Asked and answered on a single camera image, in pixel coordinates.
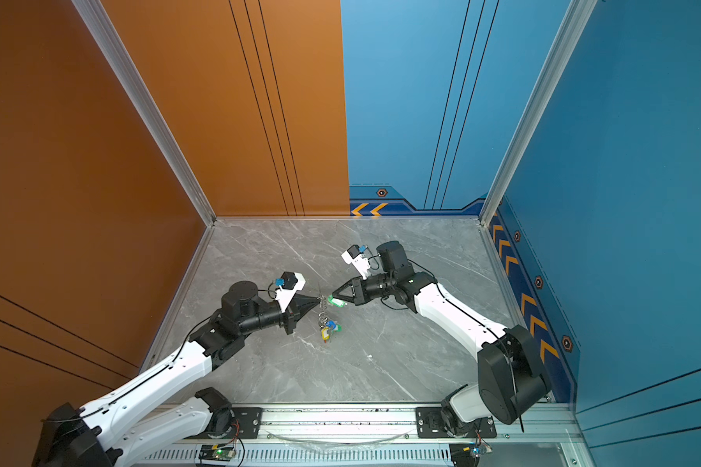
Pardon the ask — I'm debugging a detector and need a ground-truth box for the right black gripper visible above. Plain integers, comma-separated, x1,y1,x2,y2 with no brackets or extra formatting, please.
334,274,398,307

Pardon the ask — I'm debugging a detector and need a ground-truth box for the green key tag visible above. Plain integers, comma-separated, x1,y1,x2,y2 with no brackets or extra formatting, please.
327,295,348,307

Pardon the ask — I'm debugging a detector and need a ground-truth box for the grey metal key holder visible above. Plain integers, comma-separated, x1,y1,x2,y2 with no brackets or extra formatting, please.
317,296,339,344

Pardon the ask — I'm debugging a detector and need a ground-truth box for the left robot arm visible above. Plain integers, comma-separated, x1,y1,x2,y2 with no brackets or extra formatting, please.
32,277,321,466

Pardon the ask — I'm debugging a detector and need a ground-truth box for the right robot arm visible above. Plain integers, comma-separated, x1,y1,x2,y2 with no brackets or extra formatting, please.
331,241,552,437

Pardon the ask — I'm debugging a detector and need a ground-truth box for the left green circuit board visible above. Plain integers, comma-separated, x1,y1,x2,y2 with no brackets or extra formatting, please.
198,444,238,465

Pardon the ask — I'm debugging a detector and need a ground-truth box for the green circuit board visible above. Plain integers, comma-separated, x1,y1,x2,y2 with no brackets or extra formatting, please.
463,445,489,458
198,444,238,465

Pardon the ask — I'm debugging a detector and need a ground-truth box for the right green circuit board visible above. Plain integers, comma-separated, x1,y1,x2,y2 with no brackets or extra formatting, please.
463,445,489,458

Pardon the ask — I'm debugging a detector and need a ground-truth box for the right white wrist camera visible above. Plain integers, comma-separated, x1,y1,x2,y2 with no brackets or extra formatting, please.
341,244,379,279

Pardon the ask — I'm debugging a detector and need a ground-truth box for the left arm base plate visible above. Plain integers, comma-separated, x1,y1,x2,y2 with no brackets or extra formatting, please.
188,407,263,441

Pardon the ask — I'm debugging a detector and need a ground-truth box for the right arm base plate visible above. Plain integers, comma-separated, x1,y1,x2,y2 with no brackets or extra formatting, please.
414,406,498,439

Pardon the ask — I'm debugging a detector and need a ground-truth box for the left aluminium corner post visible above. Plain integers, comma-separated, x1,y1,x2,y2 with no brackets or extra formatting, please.
72,0,217,228

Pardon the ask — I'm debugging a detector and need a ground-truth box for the aluminium corner post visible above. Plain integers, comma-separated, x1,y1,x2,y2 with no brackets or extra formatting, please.
479,0,598,228
72,0,217,228

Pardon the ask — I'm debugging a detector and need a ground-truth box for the aluminium front rail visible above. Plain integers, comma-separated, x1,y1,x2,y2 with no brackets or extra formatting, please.
132,403,594,466

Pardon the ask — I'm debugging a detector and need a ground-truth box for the right aluminium corner post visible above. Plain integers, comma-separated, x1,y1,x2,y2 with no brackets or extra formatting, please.
479,0,598,228

